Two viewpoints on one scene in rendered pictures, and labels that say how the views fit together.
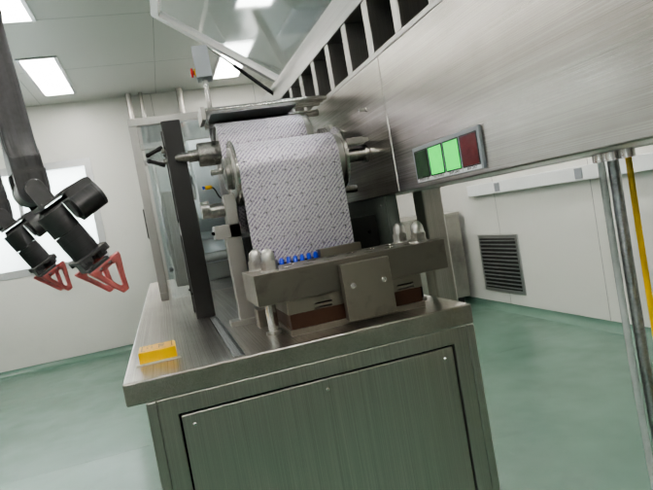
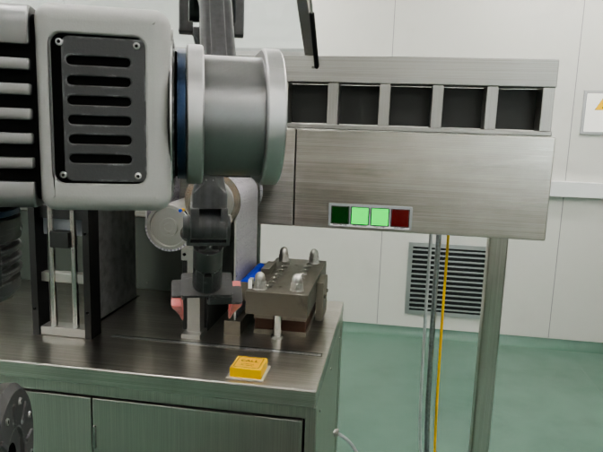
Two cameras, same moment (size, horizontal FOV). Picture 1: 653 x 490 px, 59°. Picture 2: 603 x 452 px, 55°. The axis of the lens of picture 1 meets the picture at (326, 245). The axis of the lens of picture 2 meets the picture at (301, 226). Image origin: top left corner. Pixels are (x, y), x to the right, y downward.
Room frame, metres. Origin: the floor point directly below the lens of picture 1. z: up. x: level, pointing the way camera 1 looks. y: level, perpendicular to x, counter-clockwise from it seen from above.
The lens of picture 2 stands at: (0.51, 1.43, 1.44)
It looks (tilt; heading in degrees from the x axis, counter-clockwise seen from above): 10 degrees down; 294
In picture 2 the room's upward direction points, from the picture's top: 2 degrees clockwise
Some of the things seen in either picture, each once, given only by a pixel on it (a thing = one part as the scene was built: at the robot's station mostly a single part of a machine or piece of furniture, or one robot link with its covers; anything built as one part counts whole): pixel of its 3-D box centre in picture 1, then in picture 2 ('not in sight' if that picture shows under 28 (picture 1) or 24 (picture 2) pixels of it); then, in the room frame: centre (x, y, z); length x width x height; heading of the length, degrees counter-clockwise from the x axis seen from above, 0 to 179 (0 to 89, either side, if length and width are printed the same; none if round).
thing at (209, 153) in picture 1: (209, 154); not in sight; (1.57, 0.27, 1.33); 0.06 x 0.06 x 0.06; 16
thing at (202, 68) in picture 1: (199, 64); not in sight; (1.87, 0.30, 1.66); 0.07 x 0.07 x 0.10; 9
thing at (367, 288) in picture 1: (367, 288); (322, 297); (1.12, -0.07, 0.96); 0.10 x 0.03 x 0.11; 106
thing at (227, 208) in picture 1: (230, 260); (194, 278); (1.36, 0.23, 1.05); 0.06 x 0.05 x 0.31; 106
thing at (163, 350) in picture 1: (157, 352); (249, 367); (1.12, 0.36, 0.91); 0.07 x 0.07 x 0.02; 16
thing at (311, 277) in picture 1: (343, 269); (290, 284); (1.21, -0.03, 1.00); 0.40 x 0.16 x 0.06; 106
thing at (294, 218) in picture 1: (300, 222); (246, 246); (1.31, 0.05, 1.11); 0.23 x 0.01 x 0.18; 106
